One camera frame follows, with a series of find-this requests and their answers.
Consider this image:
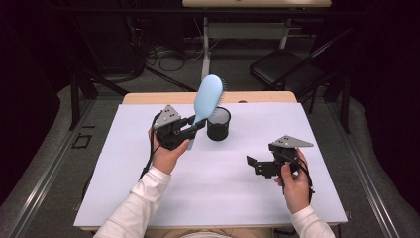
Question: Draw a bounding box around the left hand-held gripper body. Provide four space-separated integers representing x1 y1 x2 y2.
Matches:
153 104 189 152

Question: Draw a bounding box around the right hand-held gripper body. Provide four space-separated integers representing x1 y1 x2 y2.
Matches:
259 134 315 179

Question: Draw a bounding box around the black mesh pen holder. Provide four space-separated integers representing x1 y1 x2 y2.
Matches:
206 106 232 142

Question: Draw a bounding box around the light blue hairbrush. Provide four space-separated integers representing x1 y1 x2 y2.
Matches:
187 73 228 152

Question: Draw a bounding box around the person's left hand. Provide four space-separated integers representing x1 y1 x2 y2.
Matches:
147 127 191 176

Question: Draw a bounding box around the person's right hand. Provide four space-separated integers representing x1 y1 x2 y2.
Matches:
274 147 313 215

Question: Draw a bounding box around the white table mat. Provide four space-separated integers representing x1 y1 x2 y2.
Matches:
72 102 349 229

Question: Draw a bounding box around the black metal floor bar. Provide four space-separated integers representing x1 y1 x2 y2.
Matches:
145 65 198 93

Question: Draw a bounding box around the black folding chair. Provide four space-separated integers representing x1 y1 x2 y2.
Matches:
249 28 353 115

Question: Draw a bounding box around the black metal stand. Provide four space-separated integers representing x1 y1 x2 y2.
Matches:
67 65 130 132

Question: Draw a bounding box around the white-framed desk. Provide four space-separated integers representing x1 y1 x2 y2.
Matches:
181 0 333 82

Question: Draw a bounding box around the left hand-held gripper black cable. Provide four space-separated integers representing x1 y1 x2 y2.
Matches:
138 112 162 181

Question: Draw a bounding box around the hand-held gripper black cable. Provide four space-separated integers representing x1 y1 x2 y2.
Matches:
138 112 162 181
278 152 316 204

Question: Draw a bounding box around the right hand-held gripper black cable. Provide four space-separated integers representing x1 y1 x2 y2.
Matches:
278 152 316 204

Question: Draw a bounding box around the bundle of floor cables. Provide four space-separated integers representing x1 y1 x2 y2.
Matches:
145 43 212 73

